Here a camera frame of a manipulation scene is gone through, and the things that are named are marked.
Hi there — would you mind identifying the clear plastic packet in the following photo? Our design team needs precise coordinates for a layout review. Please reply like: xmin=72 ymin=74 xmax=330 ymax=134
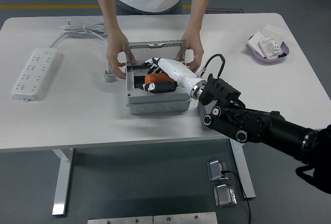
xmin=261 ymin=24 xmax=284 ymax=41

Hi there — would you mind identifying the white power cord with plug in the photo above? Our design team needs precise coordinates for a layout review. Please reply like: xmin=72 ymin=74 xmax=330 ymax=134
xmin=49 ymin=19 xmax=116 ymax=83

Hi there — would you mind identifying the purple plastic tray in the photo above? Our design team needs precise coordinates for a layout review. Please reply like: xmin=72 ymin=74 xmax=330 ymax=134
xmin=245 ymin=35 xmax=290 ymax=66

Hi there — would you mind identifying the grey block battery holder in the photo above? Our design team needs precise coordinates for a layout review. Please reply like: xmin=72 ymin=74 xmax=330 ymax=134
xmin=197 ymin=99 xmax=215 ymax=131

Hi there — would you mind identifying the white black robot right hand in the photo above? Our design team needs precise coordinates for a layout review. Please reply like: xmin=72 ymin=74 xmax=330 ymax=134
xmin=134 ymin=57 xmax=201 ymax=95

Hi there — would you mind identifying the dark brown floor mat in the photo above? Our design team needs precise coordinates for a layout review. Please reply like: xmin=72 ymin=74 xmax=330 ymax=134
xmin=203 ymin=8 xmax=244 ymax=15

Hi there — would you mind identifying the black pedal cable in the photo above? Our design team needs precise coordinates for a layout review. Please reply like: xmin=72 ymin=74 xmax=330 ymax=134
xmin=222 ymin=169 xmax=252 ymax=224

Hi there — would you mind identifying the orange cylindrical battery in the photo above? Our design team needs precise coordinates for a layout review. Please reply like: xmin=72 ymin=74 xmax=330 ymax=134
xmin=144 ymin=73 xmax=174 ymax=84

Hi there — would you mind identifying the white power strip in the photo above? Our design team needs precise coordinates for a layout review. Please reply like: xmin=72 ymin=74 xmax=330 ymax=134
xmin=11 ymin=47 xmax=64 ymax=103

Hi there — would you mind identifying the silver foot pedal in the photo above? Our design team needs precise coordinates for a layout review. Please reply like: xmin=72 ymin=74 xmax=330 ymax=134
xmin=213 ymin=184 xmax=238 ymax=207
xmin=206 ymin=159 xmax=228 ymax=182

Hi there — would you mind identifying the person's right hand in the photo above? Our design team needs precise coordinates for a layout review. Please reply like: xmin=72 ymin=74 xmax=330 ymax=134
xmin=106 ymin=31 xmax=130 ymax=80

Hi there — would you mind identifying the person's left hand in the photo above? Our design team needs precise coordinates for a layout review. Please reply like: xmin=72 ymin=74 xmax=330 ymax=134
xmin=180 ymin=31 xmax=205 ymax=71

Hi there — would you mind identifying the transparent hinged box lid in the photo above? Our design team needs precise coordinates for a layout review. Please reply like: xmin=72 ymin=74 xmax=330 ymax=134
xmin=124 ymin=39 xmax=187 ymax=70

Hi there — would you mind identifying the metal floor plate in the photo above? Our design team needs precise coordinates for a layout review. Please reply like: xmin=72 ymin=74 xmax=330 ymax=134
xmin=87 ymin=215 xmax=154 ymax=224
xmin=153 ymin=211 xmax=218 ymax=224

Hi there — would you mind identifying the white wall socket module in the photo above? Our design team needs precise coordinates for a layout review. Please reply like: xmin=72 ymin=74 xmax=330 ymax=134
xmin=257 ymin=36 xmax=284 ymax=61

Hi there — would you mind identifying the grey plastic electrical box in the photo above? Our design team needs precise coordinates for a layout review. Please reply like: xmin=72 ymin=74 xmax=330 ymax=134
xmin=125 ymin=66 xmax=192 ymax=116

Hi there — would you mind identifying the white table leg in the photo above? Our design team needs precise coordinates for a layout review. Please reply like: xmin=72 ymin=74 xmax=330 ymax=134
xmin=229 ymin=138 xmax=257 ymax=199
xmin=51 ymin=148 xmax=76 ymax=217

